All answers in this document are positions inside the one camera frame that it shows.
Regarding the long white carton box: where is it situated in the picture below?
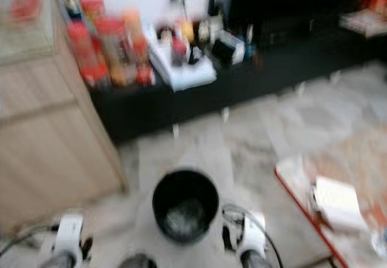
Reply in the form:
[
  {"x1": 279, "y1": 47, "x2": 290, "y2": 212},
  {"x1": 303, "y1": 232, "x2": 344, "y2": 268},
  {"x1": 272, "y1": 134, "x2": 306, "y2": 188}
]
[{"x1": 314, "y1": 176, "x2": 369, "y2": 232}]

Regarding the black rubbish bin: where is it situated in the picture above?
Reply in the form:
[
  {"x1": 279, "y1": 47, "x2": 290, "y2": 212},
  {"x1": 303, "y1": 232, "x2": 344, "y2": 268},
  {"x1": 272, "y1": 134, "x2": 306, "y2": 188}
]
[{"x1": 151, "y1": 168, "x2": 220, "y2": 246}]

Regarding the light wood cabinet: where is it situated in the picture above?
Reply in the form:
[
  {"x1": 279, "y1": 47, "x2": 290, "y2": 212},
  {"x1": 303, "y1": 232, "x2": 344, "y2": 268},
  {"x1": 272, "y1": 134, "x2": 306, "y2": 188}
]
[{"x1": 0, "y1": 53, "x2": 128, "y2": 235}]

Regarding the marble table with red rim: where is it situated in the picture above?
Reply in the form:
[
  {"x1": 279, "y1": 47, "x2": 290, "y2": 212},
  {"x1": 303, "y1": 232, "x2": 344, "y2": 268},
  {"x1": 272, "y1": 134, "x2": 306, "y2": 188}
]
[{"x1": 274, "y1": 123, "x2": 387, "y2": 268}]

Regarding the black low console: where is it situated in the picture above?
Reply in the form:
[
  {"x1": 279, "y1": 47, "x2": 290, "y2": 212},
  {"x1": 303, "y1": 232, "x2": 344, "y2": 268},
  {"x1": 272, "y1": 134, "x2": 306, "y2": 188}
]
[{"x1": 91, "y1": 14, "x2": 387, "y2": 143}]

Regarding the white rectangular tray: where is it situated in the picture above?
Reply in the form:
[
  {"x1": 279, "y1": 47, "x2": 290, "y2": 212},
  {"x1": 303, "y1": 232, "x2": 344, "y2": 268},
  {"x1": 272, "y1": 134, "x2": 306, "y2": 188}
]
[{"x1": 145, "y1": 29, "x2": 217, "y2": 92}]

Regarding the small black box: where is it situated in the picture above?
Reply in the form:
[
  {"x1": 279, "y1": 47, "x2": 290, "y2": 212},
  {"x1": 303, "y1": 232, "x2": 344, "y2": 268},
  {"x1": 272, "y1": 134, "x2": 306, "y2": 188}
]
[{"x1": 212, "y1": 31, "x2": 246, "y2": 68}]

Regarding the red lid plastic jar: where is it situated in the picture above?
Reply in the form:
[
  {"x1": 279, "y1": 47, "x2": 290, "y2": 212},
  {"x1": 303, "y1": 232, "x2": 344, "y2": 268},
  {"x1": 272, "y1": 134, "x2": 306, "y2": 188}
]
[
  {"x1": 80, "y1": 0, "x2": 105, "y2": 24},
  {"x1": 97, "y1": 15, "x2": 137, "y2": 87},
  {"x1": 68, "y1": 21, "x2": 109, "y2": 90}
]

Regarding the clear glass tank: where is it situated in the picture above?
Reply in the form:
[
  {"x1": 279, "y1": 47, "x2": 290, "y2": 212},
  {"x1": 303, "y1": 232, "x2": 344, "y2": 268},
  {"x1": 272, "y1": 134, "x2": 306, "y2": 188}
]
[{"x1": 0, "y1": 0, "x2": 64, "y2": 69}]

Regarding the orange lid plastic jar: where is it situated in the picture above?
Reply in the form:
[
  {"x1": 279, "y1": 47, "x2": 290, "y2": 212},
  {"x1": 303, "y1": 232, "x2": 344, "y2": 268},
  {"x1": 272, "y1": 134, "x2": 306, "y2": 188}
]
[{"x1": 122, "y1": 8, "x2": 147, "y2": 63}]

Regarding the black television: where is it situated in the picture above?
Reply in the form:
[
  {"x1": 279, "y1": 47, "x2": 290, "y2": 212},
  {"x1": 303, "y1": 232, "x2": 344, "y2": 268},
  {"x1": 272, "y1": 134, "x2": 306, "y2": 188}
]
[{"x1": 230, "y1": 0, "x2": 366, "y2": 36}]

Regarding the red item in tank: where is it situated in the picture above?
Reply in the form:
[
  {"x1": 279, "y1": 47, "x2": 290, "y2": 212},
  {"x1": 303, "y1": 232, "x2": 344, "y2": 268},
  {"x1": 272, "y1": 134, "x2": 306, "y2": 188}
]
[{"x1": 12, "y1": 0, "x2": 42, "y2": 24}]

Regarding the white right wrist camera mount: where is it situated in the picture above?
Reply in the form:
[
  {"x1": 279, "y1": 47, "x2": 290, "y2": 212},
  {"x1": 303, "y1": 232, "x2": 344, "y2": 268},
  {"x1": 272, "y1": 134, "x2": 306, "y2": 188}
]
[{"x1": 242, "y1": 212, "x2": 268, "y2": 257}]

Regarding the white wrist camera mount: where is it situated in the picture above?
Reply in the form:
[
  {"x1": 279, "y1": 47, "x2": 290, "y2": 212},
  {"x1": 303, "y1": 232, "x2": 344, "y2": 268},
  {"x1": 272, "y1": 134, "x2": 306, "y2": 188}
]
[
  {"x1": 242, "y1": 212, "x2": 268, "y2": 257},
  {"x1": 53, "y1": 214, "x2": 84, "y2": 263}
]

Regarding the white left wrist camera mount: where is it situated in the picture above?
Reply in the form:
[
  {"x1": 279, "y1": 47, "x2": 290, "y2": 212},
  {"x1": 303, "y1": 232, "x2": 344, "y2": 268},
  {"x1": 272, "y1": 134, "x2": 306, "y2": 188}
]
[{"x1": 53, "y1": 214, "x2": 84, "y2": 263}]

